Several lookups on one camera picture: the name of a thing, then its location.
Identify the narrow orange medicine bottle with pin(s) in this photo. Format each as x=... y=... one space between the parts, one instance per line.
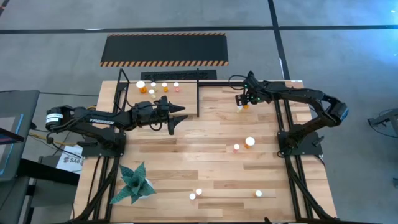
x=198 y=191
x=258 y=193
x=164 y=84

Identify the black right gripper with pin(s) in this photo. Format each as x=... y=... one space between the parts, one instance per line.
x=253 y=91

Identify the long black floor tape strip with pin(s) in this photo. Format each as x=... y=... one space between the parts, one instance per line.
x=186 y=29

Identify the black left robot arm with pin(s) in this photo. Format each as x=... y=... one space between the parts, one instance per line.
x=101 y=121

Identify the black perforated rubber mat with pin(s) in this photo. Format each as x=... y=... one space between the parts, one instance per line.
x=174 y=75

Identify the black round knob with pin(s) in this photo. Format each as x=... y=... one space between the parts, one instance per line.
x=49 y=139

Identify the grey desk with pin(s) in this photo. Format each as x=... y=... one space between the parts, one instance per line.
x=18 y=102

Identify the short black floor tape strip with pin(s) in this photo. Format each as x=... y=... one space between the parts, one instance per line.
x=280 y=46

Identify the green artificial plant white pot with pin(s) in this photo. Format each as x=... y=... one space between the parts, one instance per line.
x=135 y=183

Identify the black stand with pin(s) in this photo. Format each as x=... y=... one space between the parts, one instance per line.
x=385 y=116

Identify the pink medicine bottle white cap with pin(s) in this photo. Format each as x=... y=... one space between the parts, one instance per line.
x=192 y=196
x=236 y=147
x=176 y=84

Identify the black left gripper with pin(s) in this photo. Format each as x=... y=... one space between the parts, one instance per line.
x=149 y=113

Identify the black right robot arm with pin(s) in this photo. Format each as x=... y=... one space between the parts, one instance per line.
x=304 y=95

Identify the white paper with logo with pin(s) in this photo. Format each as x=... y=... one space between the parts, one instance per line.
x=70 y=165

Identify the black mat yellow striped edges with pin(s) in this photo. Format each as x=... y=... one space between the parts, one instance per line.
x=164 y=49

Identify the raised wooden shelf board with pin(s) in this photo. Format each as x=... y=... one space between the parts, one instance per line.
x=188 y=93

